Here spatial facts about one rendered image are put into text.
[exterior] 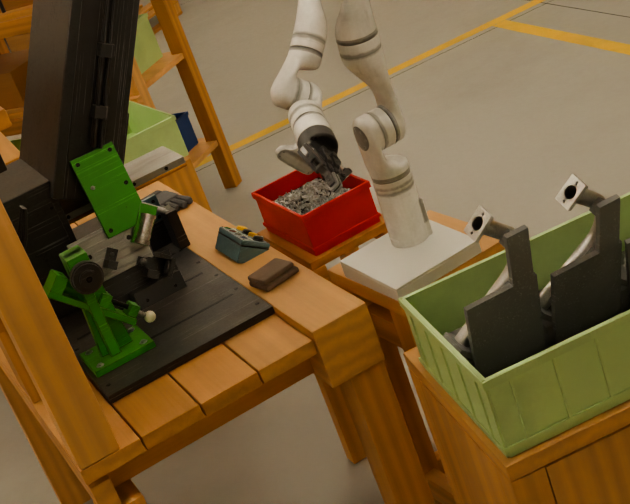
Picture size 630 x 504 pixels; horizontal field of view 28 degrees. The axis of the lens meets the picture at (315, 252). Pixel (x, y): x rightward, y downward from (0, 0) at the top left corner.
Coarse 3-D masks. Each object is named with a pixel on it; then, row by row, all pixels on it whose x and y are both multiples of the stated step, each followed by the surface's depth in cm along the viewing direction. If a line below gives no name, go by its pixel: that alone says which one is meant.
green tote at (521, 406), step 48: (576, 240) 261; (432, 288) 254; (480, 288) 258; (432, 336) 238; (576, 336) 220; (624, 336) 223; (480, 384) 218; (528, 384) 220; (576, 384) 223; (624, 384) 226; (528, 432) 223
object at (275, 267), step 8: (272, 264) 296; (280, 264) 295; (288, 264) 294; (256, 272) 295; (264, 272) 294; (272, 272) 292; (280, 272) 292; (288, 272) 293; (296, 272) 294; (256, 280) 292; (264, 280) 290; (272, 280) 291; (280, 280) 292; (264, 288) 291; (272, 288) 291
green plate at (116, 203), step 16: (112, 144) 306; (80, 160) 304; (96, 160) 305; (112, 160) 306; (80, 176) 304; (96, 176) 305; (112, 176) 306; (128, 176) 308; (96, 192) 305; (112, 192) 306; (128, 192) 308; (96, 208) 305; (112, 208) 306; (128, 208) 308; (112, 224) 306; (128, 224) 308
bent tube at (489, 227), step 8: (480, 208) 220; (472, 216) 221; (480, 216) 220; (488, 216) 218; (472, 224) 221; (480, 224) 222; (488, 224) 218; (496, 224) 221; (504, 224) 223; (472, 232) 221; (480, 232) 219; (488, 232) 220; (496, 232) 221; (504, 272) 230; (496, 280) 231; (504, 280) 230; (496, 288) 231; (464, 328) 233; (456, 336) 234; (464, 336) 233; (464, 344) 234
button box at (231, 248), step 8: (224, 232) 318; (232, 232) 316; (240, 232) 319; (224, 240) 317; (232, 240) 313; (240, 240) 309; (248, 240) 309; (256, 240) 311; (216, 248) 321; (224, 248) 317; (232, 248) 312; (240, 248) 309; (248, 248) 310; (256, 248) 311; (264, 248) 312; (232, 256) 312; (240, 256) 309; (248, 256) 310
